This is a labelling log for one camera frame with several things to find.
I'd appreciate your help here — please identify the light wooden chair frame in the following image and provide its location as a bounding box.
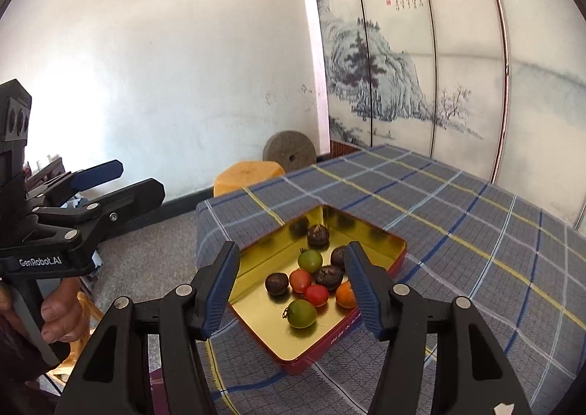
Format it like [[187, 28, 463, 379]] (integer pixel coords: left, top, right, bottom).
[[46, 291, 106, 388]]

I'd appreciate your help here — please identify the gold red tin box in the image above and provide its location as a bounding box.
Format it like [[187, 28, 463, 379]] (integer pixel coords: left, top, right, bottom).
[[227, 204, 408, 376]]

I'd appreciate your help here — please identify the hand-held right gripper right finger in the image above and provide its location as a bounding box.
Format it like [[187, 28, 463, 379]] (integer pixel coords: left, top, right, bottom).
[[343, 241, 534, 415]]

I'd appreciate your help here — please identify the landscape painted folding screen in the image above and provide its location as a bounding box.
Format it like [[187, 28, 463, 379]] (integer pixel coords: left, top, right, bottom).
[[311, 0, 586, 233]]

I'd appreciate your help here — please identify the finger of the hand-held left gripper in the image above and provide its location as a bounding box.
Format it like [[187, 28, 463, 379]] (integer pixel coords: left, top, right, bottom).
[[32, 178, 166, 252], [25, 159, 125, 214]]

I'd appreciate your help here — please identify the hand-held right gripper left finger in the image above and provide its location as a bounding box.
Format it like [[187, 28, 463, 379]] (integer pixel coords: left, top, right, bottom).
[[55, 240, 241, 415]]

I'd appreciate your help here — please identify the red cherry tomato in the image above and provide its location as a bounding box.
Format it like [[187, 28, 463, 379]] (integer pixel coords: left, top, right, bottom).
[[289, 269, 313, 293], [305, 284, 330, 307]]

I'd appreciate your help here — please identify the grey round millstone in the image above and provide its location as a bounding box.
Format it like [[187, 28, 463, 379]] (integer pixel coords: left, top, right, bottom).
[[262, 131, 316, 171]]

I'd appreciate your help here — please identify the grey plaid tablecloth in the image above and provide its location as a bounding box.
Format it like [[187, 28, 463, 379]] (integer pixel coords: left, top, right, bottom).
[[196, 144, 586, 415]]

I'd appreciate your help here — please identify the person's left forearm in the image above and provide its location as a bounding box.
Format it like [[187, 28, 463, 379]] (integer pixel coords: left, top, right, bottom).
[[0, 310, 71, 415]]

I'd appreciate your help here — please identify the orange tangerine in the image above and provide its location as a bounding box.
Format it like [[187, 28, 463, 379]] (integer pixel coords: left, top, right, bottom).
[[335, 281, 359, 310]]

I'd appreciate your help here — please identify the orange wooden stool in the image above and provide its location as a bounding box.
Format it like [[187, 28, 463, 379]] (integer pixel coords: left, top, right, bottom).
[[213, 160, 285, 198]]

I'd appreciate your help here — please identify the dark wooden furniture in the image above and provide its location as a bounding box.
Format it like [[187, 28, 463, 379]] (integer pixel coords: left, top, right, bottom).
[[23, 156, 69, 189]]

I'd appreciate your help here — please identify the person's left hand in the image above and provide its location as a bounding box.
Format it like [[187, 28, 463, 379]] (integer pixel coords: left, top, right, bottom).
[[40, 278, 90, 343]]

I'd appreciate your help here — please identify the green tomato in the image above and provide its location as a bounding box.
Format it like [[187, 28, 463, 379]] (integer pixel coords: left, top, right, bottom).
[[282, 300, 318, 329], [297, 249, 323, 273]]

